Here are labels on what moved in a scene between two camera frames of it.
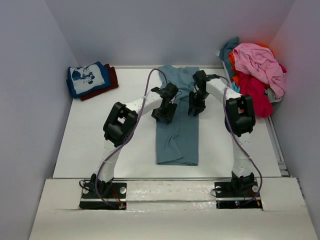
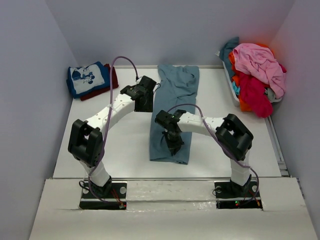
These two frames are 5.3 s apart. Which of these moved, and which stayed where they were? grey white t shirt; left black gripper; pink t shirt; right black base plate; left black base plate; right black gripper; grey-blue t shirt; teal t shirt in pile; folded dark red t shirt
Moved: right black gripper; grey-blue t shirt; left black gripper
Stayed: grey white t shirt; folded dark red t shirt; right black base plate; teal t shirt in pile; left black base plate; pink t shirt
